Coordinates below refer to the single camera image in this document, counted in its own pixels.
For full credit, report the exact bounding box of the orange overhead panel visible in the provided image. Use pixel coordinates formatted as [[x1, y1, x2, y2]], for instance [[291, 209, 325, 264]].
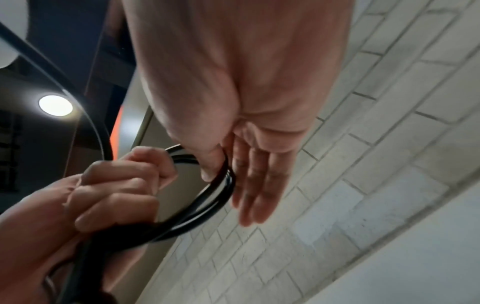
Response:
[[109, 106, 126, 151]]

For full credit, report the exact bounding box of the black power cord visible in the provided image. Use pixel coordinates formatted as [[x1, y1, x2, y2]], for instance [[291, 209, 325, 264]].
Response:
[[0, 20, 237, 304]]

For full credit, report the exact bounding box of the person's left hand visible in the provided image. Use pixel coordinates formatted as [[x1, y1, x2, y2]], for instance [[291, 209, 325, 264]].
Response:
[[0, 145, 179, 304]]

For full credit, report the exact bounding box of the person's right hand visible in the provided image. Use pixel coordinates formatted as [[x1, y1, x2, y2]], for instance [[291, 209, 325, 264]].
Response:
[[121, 0, 354, 228]]

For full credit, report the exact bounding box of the round ceiling light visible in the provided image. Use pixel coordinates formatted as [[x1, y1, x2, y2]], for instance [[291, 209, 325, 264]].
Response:
[[38, 95, 74, 117]]

